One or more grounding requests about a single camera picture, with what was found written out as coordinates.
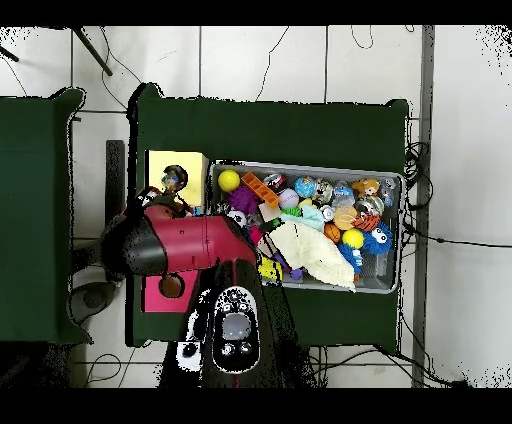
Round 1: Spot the wooden three-hole sorting box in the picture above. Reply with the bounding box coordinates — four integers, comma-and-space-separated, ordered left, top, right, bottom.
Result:
140, 149, 210, 314

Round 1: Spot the gray floor cable duct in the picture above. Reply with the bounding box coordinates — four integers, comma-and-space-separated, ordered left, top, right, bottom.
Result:
412, 25, 436, 388

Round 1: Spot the white baseball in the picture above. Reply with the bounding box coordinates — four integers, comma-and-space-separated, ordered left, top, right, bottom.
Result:
278, 187, 301, 210

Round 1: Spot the dark green tablecloth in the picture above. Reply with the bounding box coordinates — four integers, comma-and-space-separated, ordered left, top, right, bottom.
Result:
125, 82, 410, 348
0, 87, 94, 347

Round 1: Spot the thin black floor cable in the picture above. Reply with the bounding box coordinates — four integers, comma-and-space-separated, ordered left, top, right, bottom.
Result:
403, 223, 512, 249

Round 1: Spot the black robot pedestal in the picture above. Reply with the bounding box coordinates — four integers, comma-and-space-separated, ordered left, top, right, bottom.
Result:
279, 341, 317, 388

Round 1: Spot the orange striped tiger plush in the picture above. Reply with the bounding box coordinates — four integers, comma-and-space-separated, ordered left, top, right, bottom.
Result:
351, 213, 381, 234

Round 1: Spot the purple spiky ball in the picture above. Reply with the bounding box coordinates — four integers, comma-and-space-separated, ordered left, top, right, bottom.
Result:
227, 185, 260, 216

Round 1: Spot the silver mesh bin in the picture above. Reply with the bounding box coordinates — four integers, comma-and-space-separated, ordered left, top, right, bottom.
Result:
209, 159, 403, 296

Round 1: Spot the smooth yellow ball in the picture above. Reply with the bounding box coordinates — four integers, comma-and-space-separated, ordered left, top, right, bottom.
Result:
217, 169, 242, 193

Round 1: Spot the dotted paper napkin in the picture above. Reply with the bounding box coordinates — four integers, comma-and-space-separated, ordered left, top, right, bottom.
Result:
160, 164, 189, 195

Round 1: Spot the tangled black cable bundle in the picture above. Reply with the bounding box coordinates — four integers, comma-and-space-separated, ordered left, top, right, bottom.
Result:
402, 141, 435, 213

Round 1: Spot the mint green cloth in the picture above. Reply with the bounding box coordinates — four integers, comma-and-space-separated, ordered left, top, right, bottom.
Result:
278, 204, 326, 234

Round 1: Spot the cream knitted cloth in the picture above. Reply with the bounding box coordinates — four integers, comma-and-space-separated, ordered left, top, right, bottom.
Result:
267, 220, 358, 294

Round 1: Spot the orange plastic building block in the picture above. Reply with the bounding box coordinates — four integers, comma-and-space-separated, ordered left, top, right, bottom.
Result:
240, 171, 282, 209

